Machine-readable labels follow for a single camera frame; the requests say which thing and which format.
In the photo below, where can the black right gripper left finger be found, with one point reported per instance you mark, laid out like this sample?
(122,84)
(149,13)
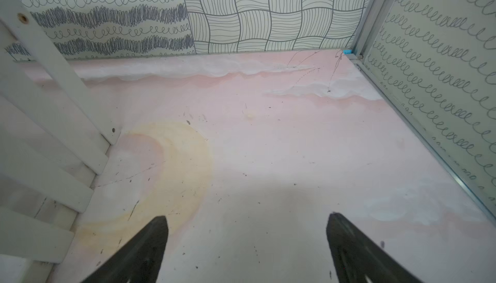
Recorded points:
(140,259)

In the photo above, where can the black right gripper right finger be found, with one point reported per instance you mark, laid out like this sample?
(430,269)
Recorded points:
(357,258)

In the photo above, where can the white wooden slatted shelf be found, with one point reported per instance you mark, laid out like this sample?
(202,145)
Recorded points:
(54,142)

